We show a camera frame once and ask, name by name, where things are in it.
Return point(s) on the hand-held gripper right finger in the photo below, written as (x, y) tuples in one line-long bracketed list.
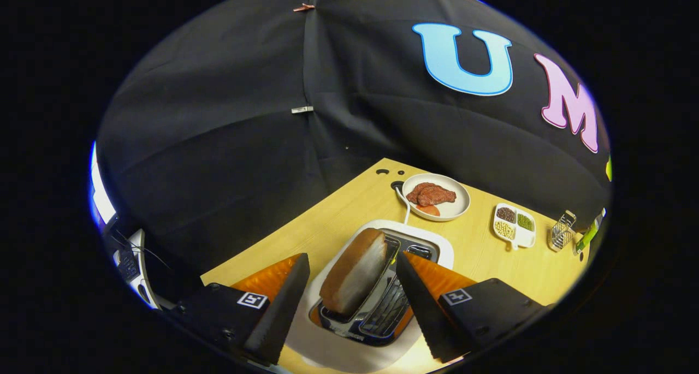
[(423, 314)]

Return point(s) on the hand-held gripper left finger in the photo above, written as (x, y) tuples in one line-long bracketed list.
[(281, 314)]

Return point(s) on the toasted bread slice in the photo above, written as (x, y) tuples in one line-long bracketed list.
[(355, 270)]

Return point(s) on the white toaster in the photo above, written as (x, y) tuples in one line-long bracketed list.
[(311, 348)]

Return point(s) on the small orange food slice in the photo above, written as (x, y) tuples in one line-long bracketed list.
[(428, 210)]

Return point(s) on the round white plate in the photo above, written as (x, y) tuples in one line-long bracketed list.
[(457, 207)]

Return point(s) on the brown meat pieces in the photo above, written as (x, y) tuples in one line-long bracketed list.
[(428, 194)]

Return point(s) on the white divided bean dish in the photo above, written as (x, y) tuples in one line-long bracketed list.
[(527, 237)]

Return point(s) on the white and black device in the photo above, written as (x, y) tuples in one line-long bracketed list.
[(141, 275)]

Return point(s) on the black backdrop cloth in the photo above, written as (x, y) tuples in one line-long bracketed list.
[(218, 144)]

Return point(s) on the green label plastic bottle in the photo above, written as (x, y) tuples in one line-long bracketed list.
[(587, 237)]

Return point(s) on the silver cloth clip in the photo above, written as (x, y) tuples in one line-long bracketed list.
[(302, 110)]

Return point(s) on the reddish cloth clip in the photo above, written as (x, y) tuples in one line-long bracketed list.
[(303, 6)]

